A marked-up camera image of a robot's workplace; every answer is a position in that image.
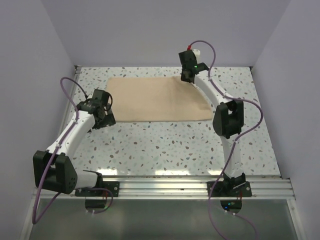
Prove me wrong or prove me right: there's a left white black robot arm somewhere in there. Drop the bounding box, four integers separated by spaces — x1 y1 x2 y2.
32 89 116 197

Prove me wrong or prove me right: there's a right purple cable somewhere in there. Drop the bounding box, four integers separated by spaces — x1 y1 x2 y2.
187 40 265 240

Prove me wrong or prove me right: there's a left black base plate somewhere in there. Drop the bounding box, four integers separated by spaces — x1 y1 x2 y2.
75 181 120 198

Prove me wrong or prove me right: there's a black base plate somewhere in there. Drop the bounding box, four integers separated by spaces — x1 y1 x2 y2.
75 181 120 198
206 181 253 198

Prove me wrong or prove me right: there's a beige cloth surgical kit wrap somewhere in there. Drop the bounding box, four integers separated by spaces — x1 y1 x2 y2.
106 76 213 123

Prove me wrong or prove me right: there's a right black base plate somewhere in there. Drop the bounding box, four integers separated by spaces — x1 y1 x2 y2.
206 181 253 198

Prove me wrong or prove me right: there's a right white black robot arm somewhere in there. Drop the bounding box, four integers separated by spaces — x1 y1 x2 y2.
178 49 246 197

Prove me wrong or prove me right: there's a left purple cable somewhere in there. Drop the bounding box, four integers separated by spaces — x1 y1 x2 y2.
32 76 113 225

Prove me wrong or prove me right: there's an aluminium front rail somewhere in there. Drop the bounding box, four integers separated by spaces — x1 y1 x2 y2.
32 176 297 201

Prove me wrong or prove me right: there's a purple cable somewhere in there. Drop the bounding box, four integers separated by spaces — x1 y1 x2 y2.
187 40 265 240
32 76 113 225

